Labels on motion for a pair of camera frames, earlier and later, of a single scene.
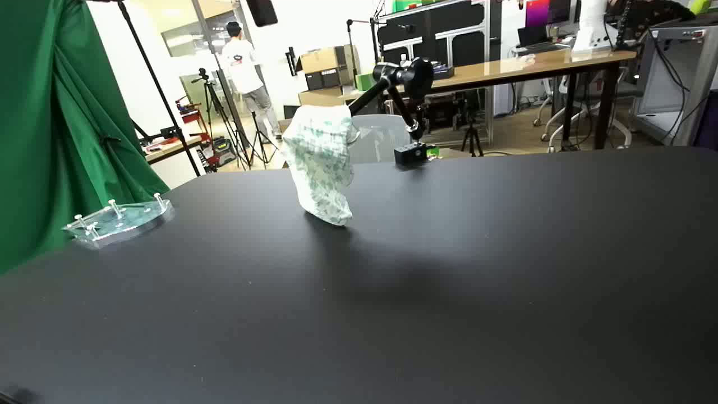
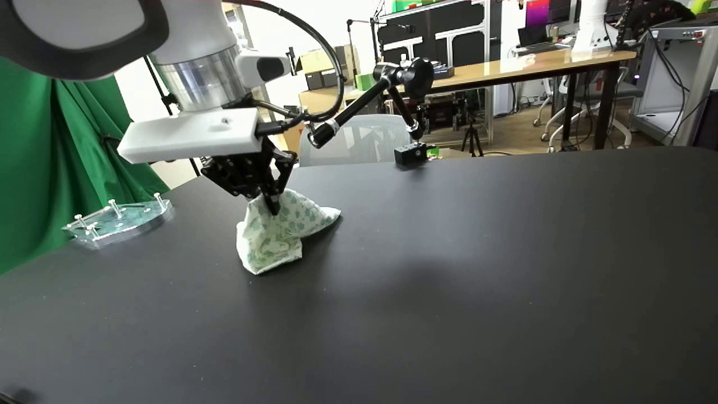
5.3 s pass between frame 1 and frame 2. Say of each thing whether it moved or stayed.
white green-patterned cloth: moved
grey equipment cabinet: stayed
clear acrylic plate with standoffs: stayed
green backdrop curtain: stayed
